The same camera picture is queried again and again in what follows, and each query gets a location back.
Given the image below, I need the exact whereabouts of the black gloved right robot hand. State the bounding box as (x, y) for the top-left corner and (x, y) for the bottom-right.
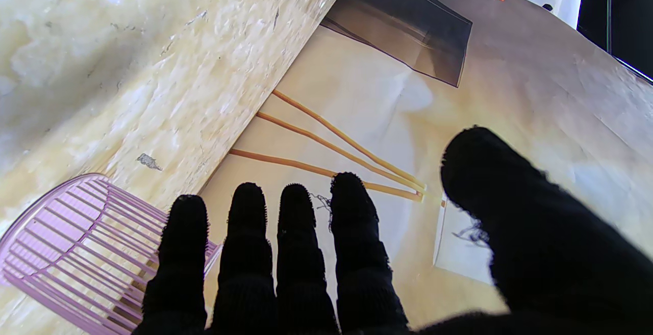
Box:
(133, 126), (653, 335)

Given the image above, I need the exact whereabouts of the printed room backdrop cloth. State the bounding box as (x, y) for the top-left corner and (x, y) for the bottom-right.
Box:
(196, 0), (653, 335)

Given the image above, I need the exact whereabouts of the pink wire brush holder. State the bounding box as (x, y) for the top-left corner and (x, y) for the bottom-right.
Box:
(0, 173), (222, 335)

